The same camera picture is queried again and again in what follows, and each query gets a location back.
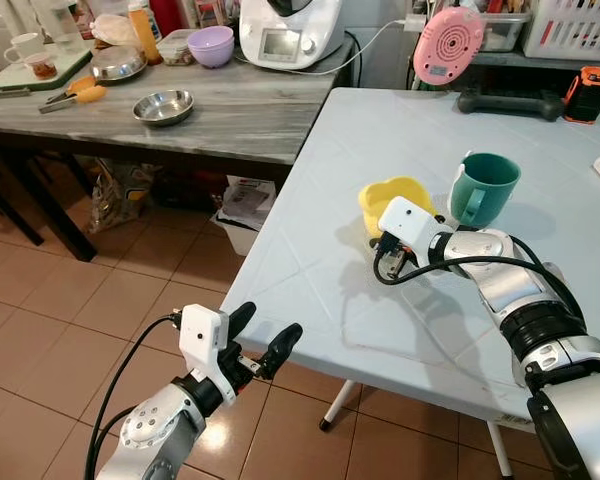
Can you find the dark wooden table frame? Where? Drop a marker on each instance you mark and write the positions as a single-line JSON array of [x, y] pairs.
[[55, 200]]

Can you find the purple plastic bowl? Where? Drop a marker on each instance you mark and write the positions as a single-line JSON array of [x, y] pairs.
[[211, 47]]

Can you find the deep steel bowl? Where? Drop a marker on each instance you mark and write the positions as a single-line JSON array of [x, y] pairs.
[[118, 65]]

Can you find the pink round kitchen device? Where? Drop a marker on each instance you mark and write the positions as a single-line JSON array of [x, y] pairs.
[[448, 45]]

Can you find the yellow plastic bowl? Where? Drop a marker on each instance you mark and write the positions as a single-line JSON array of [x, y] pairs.
[[390, 192]]

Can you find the orange sauce bottle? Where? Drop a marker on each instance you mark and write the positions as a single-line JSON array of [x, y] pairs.
[[145, 35]]

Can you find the clear food container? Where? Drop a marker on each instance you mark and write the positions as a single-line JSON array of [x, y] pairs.
[[175, 48]]

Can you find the white cup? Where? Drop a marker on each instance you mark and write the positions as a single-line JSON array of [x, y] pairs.
[[28, 47]]

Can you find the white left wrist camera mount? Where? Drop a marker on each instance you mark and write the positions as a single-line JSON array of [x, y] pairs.
[[202, 335]]

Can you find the white folding table leg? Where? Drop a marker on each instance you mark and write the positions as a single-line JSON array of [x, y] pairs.
[[500, 450], [338, 405]]

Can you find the small glass bowl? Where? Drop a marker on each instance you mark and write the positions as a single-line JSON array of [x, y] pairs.
[[42, 68]]

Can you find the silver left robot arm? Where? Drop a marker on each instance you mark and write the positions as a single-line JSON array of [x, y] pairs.
[[152, 430]]

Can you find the shallow steel bowl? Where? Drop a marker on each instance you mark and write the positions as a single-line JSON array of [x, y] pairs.
[[163, 106]]

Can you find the patterned bag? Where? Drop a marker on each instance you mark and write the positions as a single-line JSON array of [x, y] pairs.
[[120, 200]]

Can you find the orange black battery pack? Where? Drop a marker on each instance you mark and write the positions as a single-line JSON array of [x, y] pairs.
[[590, 95]]

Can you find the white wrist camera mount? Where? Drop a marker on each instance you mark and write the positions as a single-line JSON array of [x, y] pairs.
[[408, 222], [202, 335]]

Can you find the white box with papers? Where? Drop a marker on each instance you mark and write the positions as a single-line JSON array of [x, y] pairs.
[[245, 210]]

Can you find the white plastic basket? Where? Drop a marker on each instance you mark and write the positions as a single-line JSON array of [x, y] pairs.
[[575, 30]]

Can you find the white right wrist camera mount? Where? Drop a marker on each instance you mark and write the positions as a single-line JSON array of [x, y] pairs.
[[408, 222]]

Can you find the clear plastic storage box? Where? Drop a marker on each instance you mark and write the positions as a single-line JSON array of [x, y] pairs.
[[505, 32]]

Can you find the plastic bread bag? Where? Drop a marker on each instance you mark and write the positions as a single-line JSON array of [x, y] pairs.
[[115, 30]]

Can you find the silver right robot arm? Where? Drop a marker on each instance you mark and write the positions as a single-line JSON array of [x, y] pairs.
[[565, 400]]

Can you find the green tray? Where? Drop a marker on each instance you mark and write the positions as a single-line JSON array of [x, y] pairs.
[[10, 78]]

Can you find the green ceramic mug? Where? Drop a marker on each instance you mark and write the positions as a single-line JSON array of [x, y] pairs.
[[485, 185]]

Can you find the white kitchen machine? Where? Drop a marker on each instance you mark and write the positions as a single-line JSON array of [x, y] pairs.
[[290, 35]]

